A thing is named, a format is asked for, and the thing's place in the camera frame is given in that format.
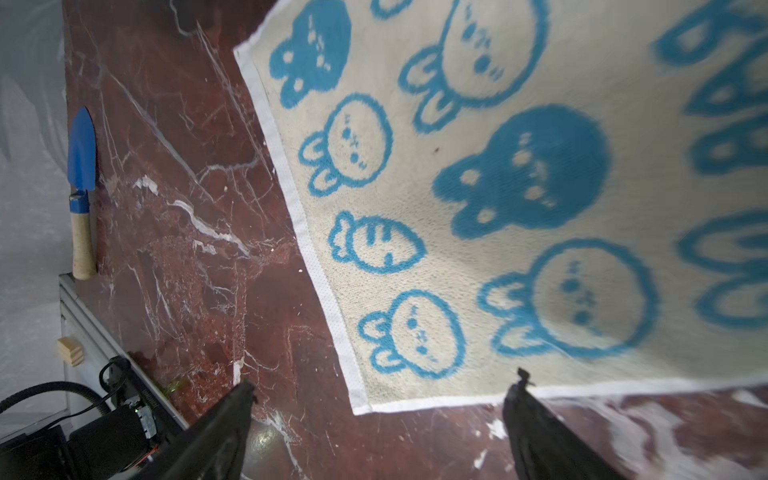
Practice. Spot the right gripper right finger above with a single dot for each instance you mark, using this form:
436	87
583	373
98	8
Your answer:
542	446

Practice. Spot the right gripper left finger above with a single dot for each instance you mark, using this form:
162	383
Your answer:
214	447

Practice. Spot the teal patterned towel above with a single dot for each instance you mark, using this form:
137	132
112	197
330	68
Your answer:
577	189

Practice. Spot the wooden block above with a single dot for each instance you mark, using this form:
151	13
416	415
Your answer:
70	351

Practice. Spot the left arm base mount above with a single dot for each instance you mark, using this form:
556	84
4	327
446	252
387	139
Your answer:
98	450

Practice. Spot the blue handled tool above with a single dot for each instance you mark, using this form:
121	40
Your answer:
81	174

